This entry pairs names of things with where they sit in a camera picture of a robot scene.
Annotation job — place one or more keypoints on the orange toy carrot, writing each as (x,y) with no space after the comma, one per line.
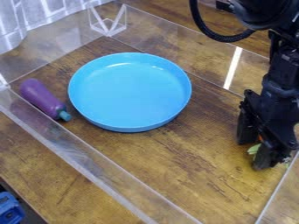
(252,149)

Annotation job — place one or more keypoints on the clear acrylic front barrier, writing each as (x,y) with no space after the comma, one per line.
(149,206)

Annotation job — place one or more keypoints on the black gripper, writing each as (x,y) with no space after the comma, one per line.
(270,114)

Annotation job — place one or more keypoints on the purple toy eggplant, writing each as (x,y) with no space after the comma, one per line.
(40,97)

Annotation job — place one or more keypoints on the blue object at corner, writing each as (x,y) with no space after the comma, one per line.
(11,209)

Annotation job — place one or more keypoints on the clear acrylic corner bracket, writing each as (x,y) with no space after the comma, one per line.
(107,26)

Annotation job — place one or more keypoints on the clear acrylic back barrier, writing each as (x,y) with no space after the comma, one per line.
(223,69)

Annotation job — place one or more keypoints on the white sheer curtain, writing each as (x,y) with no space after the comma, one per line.
(25,15)

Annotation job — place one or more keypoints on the blue round plate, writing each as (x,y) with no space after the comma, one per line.
(129,91)

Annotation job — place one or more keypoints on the clear acrylic barrier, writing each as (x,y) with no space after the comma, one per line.
(223,69)
(149,206)

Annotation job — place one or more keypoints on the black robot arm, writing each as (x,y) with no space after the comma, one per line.
(278,17)

